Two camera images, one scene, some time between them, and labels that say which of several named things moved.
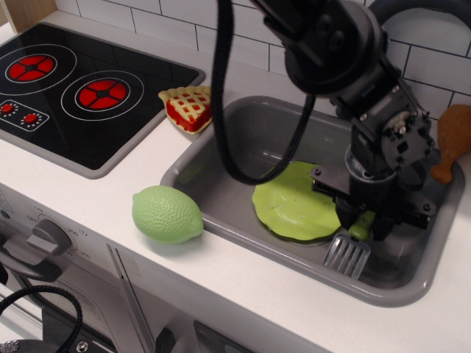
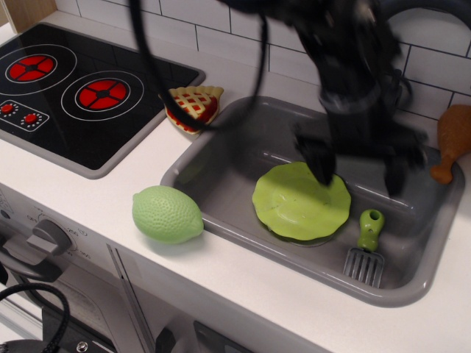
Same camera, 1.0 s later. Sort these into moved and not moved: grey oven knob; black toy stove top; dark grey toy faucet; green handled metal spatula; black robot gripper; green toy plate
Moved: green handled metal spatula; black robot gripper
Not moved: dark grey toy faucet; grey oven knob; green toy plate; black toy stove top
